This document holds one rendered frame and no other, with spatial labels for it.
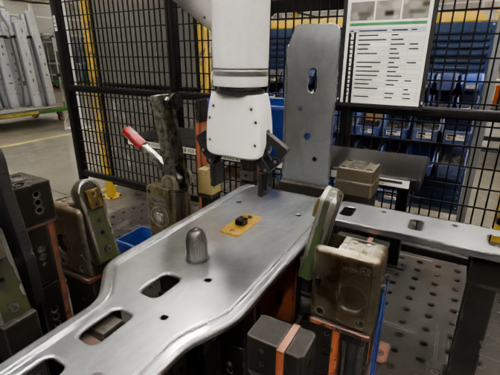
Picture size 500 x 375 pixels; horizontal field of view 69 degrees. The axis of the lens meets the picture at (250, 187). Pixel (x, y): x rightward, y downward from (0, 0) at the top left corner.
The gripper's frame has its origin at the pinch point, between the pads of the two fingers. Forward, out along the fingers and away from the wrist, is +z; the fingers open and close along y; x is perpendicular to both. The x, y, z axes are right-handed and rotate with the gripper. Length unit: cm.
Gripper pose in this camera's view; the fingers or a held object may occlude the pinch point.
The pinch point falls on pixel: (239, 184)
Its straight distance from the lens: 61.3
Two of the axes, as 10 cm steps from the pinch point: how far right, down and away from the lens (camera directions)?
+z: -0.1, 9.4, 3.5
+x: 5.0, -2.9, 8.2
